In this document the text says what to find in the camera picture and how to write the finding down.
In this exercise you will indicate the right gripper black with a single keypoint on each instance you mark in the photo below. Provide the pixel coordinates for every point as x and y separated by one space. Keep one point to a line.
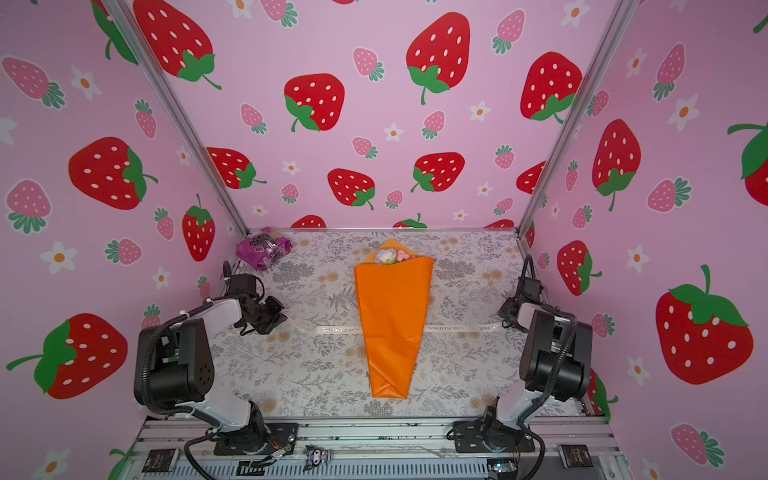
511 303

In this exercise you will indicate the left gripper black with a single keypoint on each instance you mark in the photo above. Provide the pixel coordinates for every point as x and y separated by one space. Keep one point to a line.
278 315

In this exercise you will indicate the fake pink rose stem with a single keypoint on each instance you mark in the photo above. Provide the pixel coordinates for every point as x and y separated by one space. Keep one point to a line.
403 256

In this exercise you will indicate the orange wrapping paper sheet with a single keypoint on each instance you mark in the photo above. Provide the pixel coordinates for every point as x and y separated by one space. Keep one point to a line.
393 302

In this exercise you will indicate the white ribbon strip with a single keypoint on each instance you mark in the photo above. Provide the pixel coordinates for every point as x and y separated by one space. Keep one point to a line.
429 328

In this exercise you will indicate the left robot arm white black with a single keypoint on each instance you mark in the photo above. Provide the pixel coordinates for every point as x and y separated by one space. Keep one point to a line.
175 373

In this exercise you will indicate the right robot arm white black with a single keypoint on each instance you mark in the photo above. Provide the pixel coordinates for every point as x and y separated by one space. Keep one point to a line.
555 363

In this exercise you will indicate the purple plastic snack bag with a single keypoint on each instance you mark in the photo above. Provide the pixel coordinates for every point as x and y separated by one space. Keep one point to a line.
264 250

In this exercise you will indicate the small purple figure charm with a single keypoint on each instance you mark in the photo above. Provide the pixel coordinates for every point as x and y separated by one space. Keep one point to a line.
316 457

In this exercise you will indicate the right black label plate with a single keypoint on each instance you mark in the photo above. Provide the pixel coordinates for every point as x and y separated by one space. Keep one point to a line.
575 456

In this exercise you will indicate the black label plate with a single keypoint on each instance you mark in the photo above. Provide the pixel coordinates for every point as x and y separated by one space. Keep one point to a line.
575 456
160 461

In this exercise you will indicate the left black label plate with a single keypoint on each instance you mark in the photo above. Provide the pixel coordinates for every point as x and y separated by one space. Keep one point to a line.
160 461

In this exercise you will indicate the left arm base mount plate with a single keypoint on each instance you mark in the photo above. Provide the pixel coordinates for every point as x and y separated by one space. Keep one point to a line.
277 437

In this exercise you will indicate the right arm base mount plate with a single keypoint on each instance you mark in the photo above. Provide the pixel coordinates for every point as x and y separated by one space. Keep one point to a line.
476 437

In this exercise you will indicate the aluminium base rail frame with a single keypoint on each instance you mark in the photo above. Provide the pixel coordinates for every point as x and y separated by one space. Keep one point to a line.
417 448

